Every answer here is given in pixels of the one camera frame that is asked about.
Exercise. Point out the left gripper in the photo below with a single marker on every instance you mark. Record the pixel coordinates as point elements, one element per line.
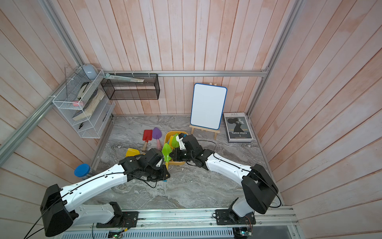
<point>162,176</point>

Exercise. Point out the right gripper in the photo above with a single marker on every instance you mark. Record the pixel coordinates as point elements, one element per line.
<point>178,152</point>

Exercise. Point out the green shovel wooden handle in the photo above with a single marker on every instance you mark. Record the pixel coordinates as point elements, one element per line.
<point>175,141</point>

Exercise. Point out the green shovel yellow handle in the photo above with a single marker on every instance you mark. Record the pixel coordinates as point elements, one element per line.
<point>166,150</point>

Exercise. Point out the purple shovel pink handle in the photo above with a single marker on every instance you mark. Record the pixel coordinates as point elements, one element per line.
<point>157,134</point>

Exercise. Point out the yellow scoop blue tip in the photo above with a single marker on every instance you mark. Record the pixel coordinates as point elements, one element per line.
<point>132,152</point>

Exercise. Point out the red shovel wooden handle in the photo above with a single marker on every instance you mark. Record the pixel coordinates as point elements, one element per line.
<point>147,136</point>

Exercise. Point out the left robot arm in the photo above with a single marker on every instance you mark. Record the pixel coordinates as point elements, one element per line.
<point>63,207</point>

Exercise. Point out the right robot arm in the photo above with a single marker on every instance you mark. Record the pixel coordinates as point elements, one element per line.
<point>258,187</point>

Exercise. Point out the wooden easel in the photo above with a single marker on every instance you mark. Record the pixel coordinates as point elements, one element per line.
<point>216,132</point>

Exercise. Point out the black and white book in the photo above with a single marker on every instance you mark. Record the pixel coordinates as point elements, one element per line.
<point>237,128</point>

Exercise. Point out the blue-lid tube container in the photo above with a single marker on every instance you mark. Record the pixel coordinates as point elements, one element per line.
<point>84,172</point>

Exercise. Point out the black mesh basket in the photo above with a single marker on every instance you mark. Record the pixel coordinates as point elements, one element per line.
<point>148,90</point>

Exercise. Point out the light green ruler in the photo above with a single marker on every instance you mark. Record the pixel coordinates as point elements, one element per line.
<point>122,79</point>

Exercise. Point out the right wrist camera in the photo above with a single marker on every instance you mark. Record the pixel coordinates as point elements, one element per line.
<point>179,139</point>

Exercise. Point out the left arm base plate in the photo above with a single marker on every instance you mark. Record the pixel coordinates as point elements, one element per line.
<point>125,220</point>

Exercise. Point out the whiteboard blue frame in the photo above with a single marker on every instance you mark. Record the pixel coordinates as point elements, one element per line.
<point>208,105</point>

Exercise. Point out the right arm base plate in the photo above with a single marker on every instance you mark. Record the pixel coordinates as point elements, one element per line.
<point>228,217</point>

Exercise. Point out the books in wire shelf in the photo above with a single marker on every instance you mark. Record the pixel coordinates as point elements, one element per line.
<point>89,106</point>

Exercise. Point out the white wire shelf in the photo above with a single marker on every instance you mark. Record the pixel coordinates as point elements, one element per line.
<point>94,126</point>

